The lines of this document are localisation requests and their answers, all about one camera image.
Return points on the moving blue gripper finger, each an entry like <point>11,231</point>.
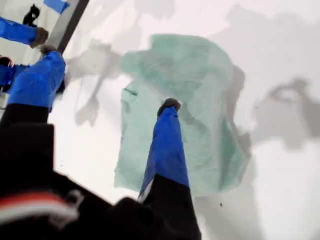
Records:
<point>37,82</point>

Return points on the small black bracket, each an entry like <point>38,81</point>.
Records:
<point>31,15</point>

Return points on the blue tape strip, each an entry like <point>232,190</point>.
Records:
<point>58,5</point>

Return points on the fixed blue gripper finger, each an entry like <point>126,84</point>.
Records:
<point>167,150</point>
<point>17,30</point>

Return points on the dark mat strip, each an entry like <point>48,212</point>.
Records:
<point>72,22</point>

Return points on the pale green t-shirt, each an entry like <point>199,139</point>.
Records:
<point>200,87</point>

